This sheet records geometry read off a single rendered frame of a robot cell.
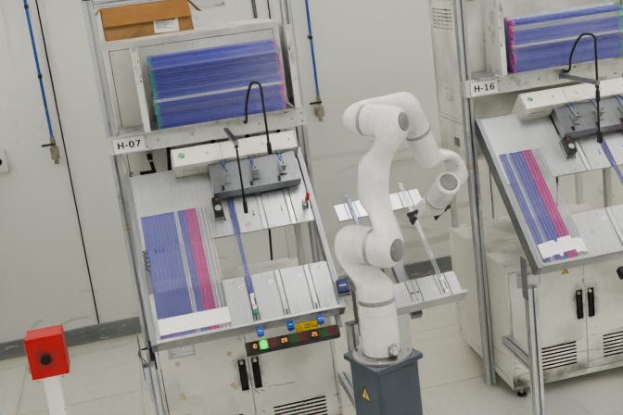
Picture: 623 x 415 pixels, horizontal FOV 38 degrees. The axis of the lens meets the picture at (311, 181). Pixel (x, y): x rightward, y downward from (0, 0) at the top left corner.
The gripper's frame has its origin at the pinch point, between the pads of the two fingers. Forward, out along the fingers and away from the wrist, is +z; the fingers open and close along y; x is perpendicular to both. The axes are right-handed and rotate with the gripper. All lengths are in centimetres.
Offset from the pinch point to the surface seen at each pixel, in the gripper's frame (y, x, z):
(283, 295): 55, 12, 17
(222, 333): 79, 21, 18
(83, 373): 132, -18, 187
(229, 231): 67, -18, 22
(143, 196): 95, -41, 27
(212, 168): 67, -44, 20
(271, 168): 46, -39, 18
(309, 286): 44.5, 11.2, 16.8
